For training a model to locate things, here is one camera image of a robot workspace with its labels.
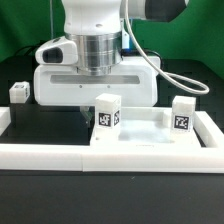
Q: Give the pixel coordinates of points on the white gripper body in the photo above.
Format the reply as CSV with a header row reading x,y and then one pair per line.
x,y
133,79

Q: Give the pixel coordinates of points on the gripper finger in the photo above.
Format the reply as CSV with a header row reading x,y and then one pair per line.
x,y
86,114

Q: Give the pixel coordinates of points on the white square table top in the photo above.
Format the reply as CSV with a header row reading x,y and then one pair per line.
x,y
144,126

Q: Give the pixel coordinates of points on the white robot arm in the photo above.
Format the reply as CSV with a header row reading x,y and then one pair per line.
x,y
88,60

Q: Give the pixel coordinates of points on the white U-shaped fence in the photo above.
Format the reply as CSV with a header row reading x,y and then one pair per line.
x,y
208,157

